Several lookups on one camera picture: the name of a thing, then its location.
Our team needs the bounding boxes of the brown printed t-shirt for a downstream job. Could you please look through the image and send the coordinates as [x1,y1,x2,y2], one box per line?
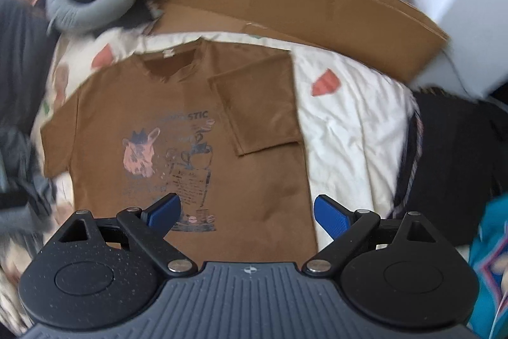
[41,39,318,264]

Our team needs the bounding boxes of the cream bear print blanket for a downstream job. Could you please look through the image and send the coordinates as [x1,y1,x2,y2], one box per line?
[30,29,416,215]

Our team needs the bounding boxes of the black folded garment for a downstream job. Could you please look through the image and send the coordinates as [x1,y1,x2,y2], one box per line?
[387,89,507,246]

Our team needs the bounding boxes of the grey green garment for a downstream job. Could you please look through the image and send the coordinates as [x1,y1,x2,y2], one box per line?
[1,126,55,235]

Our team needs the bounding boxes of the teal patterned garment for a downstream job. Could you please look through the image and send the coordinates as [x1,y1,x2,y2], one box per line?
[468,194,508,338]

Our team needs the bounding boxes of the black cloth under neck pillow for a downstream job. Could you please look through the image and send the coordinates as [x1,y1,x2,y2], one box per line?
[103,0,164,31]

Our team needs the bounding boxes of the flattened brown cardboard box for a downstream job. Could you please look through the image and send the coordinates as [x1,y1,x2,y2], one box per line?
[156,0,449,83]

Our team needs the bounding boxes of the dark grey pillow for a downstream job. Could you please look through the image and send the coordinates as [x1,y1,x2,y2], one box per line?
[0,0,58,133]

